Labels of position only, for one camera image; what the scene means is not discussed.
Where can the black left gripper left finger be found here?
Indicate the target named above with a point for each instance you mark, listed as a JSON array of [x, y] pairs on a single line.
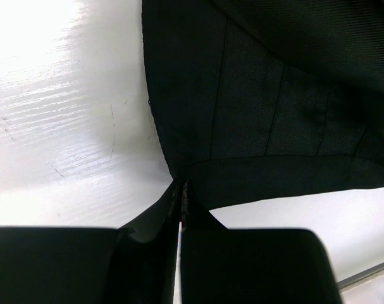
[[131, 264]]

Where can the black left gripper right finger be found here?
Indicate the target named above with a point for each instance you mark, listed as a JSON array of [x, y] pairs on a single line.
[[221, 265]]

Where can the black pleated skirt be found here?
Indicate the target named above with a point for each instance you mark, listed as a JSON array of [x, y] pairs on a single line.
[[256, 100]]

